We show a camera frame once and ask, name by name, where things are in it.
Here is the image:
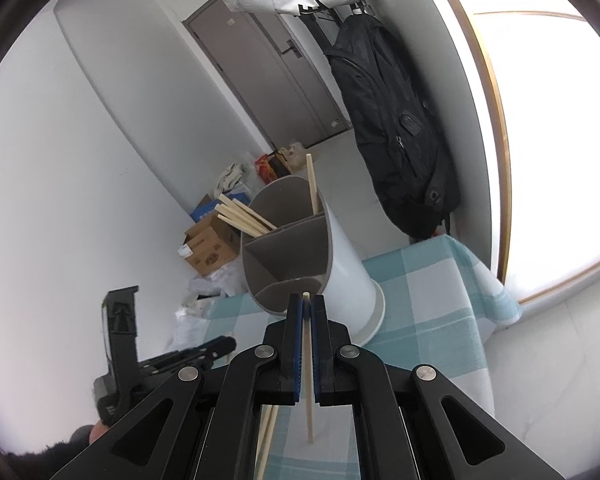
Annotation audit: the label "black backpack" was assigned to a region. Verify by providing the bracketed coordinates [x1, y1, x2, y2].
[322, 12, 461, 238]

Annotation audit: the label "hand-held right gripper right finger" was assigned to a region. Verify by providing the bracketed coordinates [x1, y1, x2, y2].
[311, 294, 566, 480]

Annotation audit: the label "person's left forearm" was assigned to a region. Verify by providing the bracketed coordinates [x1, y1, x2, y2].
[2, 425, 98, 480]

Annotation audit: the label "white and grey utensil holder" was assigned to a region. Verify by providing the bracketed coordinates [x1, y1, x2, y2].
[240, 175, 385, 348]

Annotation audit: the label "person's left hand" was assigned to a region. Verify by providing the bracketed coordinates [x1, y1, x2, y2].
[87, 422, 113, 445]

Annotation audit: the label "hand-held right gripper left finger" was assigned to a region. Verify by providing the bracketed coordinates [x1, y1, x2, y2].
[50, 294, 303, 480]

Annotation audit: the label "brown cardboard box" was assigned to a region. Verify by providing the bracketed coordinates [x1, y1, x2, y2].
[184, 212, 243, 276]

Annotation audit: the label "teal checkered tablecloth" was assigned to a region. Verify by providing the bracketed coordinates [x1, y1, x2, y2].
[207, 234, 523, 480]

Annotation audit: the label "blue cardboard box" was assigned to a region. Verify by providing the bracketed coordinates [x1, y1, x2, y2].
[190, 187, 253, 223]

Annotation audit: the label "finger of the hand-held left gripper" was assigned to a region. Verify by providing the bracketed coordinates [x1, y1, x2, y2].
[140, 336, 237, 376]

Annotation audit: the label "wooden chopstick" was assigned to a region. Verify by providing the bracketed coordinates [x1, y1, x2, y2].
[306, 154, 322, 216]
[302, 291, 315, 444]
[255, 405, 281, 480]
[217, 214, 259, 237]
[232, 199, 276, 228]
[214, 204, 269, 234]

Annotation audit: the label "gold-framed mirror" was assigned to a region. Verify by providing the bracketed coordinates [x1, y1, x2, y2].
[422, 0, 600, 306]

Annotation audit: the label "white plastic sheeting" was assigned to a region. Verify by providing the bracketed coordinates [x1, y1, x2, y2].
[167, 265, 248, 361]

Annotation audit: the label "grey door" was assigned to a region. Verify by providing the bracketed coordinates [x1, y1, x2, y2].
[182, 0, 352, 143]

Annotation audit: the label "chopsticks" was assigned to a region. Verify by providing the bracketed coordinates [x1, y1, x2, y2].
[218, 191, 278, 230]

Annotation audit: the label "cream tote bag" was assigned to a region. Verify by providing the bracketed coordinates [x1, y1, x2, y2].
[217, 161, 256, 193]

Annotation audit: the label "wall coat hooks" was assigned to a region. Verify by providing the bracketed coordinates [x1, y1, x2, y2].
[295, 2, 376, 28]

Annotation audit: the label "beige plastic bag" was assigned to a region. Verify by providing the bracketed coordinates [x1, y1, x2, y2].
[279, 144, 306, 168]

